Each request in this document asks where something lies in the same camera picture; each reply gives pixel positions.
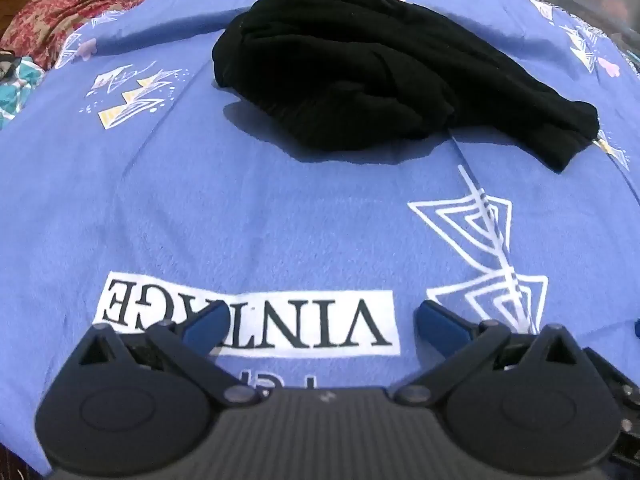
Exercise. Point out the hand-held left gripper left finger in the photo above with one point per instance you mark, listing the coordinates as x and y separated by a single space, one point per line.
205 327

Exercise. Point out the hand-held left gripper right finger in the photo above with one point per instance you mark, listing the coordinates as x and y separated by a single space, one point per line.
440 327

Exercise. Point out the black pants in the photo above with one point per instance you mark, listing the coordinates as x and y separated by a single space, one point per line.
360 60

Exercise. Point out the blue printed bedsheet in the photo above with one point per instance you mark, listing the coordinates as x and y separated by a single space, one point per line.
250 200

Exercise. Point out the teal wavy patterned cloth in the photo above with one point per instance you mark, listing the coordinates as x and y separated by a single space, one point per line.
17 92

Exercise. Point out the red floral patchwork blanket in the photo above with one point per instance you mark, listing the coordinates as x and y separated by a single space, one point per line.
55 10

